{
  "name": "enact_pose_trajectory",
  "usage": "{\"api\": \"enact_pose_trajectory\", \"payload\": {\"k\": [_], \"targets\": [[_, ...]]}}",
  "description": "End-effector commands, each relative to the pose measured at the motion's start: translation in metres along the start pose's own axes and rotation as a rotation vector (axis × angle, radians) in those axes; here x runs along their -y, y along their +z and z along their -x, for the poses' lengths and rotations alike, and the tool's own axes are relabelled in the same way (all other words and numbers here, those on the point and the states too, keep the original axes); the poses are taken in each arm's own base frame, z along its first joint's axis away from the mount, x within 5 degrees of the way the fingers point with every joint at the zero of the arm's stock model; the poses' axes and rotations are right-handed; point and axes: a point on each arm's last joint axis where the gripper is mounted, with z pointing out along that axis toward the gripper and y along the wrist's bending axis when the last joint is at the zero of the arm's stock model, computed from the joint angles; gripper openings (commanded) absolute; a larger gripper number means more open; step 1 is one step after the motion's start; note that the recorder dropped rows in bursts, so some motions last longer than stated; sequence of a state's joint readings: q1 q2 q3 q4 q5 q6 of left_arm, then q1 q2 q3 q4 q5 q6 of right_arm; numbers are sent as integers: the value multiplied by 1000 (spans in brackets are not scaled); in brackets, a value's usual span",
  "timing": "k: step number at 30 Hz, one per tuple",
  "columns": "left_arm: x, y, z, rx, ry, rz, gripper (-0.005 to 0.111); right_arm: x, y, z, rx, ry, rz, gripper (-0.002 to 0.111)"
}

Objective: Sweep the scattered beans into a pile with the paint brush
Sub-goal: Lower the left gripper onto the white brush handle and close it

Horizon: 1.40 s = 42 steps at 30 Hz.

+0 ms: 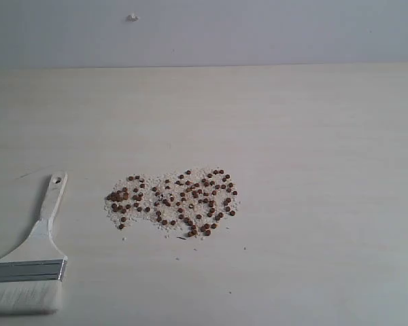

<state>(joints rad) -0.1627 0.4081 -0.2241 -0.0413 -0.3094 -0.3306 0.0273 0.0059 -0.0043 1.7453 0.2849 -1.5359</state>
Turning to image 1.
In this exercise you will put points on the white paint brush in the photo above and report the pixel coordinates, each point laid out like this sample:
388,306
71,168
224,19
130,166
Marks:
31,276

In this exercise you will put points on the pile of brown beans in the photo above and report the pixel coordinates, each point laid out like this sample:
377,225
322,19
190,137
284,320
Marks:
193,202

